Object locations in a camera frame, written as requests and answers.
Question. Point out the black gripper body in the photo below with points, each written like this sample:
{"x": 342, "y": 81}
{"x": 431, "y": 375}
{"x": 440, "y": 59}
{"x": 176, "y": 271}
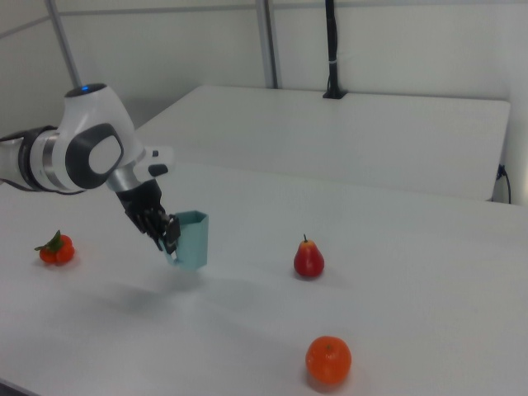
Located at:
{"x": 142, "y": 206}

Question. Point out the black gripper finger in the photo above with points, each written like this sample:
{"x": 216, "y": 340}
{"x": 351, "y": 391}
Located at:
{"x": 157, "y": 242}
{"x": 172, "y": 233}

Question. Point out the light blue hexagonal mug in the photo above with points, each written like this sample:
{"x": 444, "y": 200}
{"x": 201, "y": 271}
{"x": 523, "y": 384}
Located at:
{"x": 194, "y": 243}

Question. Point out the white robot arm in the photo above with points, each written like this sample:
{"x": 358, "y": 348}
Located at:
{"x": 90, "y": 136}

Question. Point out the toy tangerine cluster with leaves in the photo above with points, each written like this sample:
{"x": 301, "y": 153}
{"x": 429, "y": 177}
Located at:
{"x": 57, "y": 251}

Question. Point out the red yellow toy pear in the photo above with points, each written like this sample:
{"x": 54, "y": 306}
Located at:
{"x": 308, "y": 259}

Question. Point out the white adjacent table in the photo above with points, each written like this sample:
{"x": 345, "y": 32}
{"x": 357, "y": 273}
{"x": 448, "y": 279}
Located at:
{"x": 330, "y": 136}

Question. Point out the toy orange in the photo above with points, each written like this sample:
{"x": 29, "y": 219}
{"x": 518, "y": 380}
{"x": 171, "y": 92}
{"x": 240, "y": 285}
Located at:
{"x": 328, "y": 359}

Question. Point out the black pole with clamp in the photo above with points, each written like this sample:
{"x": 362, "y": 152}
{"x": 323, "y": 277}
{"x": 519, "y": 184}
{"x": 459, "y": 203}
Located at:
{"x": 333, "y": 53}

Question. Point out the aluminium frame post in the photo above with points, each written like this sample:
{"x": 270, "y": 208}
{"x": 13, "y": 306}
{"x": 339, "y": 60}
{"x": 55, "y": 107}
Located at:
{"x": 269, "y": 41}
{"x": 66, "y": 45}

